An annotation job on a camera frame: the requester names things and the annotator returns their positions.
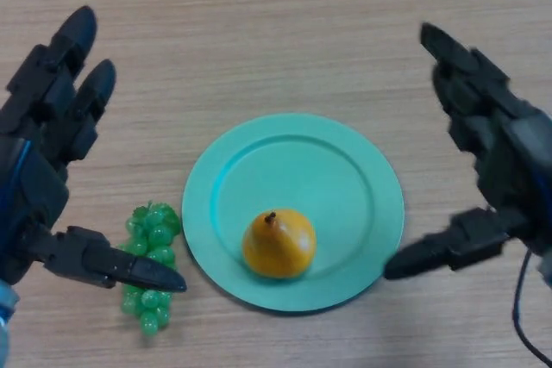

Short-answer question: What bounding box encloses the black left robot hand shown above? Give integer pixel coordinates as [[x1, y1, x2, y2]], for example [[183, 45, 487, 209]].
[[0, 5, 188, 294]]

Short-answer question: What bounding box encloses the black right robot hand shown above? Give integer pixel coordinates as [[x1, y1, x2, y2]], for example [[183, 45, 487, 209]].
[[383, 22, 552, 281]]

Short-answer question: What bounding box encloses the yellow pear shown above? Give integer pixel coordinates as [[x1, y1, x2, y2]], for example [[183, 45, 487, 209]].
[[241, 209, 318, 279]]

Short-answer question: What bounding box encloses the green round plate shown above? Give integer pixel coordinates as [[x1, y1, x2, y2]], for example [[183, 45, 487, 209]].
[[181, 112, 405, 313]]

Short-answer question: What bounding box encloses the green grape bunch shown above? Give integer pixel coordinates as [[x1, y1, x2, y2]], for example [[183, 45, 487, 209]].
[[119, 200, 182, 337]]

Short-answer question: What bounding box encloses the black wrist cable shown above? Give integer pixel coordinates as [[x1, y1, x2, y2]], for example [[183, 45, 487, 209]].
[[511, 249, 552, 365]]

